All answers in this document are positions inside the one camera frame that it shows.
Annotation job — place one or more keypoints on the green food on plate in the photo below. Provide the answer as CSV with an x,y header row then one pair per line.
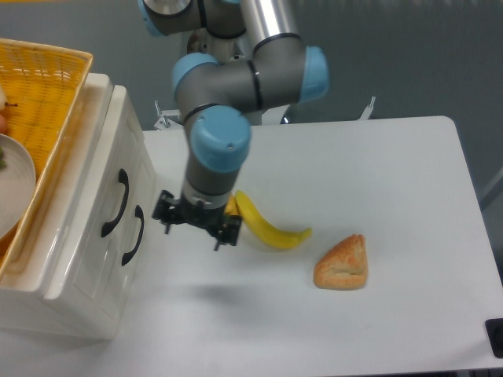
x,y
3,163

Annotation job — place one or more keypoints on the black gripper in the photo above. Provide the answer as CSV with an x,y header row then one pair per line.
x,y
223,227

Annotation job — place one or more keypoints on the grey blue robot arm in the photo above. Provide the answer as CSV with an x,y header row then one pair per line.
x,y
215,96

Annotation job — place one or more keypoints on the white ribbed plate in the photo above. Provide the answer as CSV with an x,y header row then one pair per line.
x,y
18,181

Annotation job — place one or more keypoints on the white table clamp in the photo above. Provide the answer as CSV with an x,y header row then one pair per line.
x,y
368,110

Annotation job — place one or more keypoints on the yellow bell pepper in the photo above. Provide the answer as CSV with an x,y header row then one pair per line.
x,y
231,207

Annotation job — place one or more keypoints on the black corner device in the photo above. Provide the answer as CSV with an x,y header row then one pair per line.
x,y
494,330

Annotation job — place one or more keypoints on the yellow banana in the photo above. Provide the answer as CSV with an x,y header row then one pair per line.
x,y
263,230

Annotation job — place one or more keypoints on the pink fruit in basket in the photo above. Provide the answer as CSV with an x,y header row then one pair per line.
x,y
3,125

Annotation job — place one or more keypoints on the golden triangular pastry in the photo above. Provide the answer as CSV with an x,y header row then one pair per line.
x,y
344,267

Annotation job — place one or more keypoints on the white drawer cabinet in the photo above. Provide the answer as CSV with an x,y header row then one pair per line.
x,y
23,287

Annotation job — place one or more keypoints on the white top drawer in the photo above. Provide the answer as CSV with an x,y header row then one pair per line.
x,y
121,175

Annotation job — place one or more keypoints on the yellow woven basket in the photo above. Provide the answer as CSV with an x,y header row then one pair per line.
x,y
45,82

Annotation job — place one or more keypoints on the black lower drawer handle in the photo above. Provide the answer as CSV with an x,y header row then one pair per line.
x,y
128,256

